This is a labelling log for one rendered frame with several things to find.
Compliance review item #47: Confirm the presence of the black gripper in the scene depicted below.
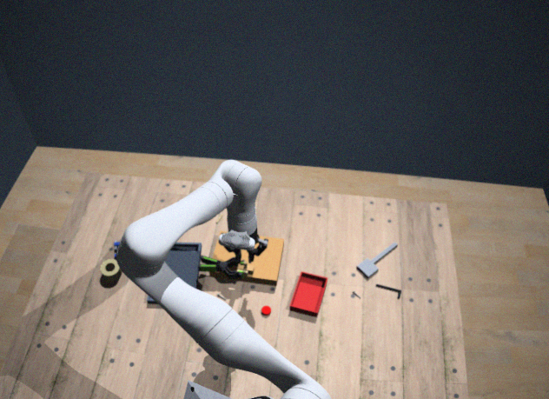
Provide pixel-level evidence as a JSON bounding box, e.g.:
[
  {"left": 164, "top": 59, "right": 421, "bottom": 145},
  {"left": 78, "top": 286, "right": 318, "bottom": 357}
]
[{"left": 223, "top": 228, "right": 268, "bottom": 263}]

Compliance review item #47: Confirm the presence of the red open tray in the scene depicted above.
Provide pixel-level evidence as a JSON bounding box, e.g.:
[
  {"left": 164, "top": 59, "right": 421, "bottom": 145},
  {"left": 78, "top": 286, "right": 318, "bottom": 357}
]
[{"left": 290, "top": 272, "right": 327, "bottom": 317}]

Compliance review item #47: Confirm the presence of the light wooden bench board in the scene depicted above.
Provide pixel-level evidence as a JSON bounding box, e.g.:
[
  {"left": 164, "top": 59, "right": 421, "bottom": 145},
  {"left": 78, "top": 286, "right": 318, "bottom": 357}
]
[{"left": 209, "top": 236, "right": 284, "bottom": 286}]

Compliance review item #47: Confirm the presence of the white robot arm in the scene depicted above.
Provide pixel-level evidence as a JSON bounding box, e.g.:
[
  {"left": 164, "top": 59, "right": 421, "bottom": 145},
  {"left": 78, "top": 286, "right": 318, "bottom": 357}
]
[{"left": 116, "top": 160, "right": 331, "bottom": 399}]

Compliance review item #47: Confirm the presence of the small wooden block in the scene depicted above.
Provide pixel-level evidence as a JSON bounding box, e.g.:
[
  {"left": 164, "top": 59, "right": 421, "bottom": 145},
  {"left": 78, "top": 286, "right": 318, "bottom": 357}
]
[{"left": 238, "top": 263, "right": 255, "bottom": 275}]

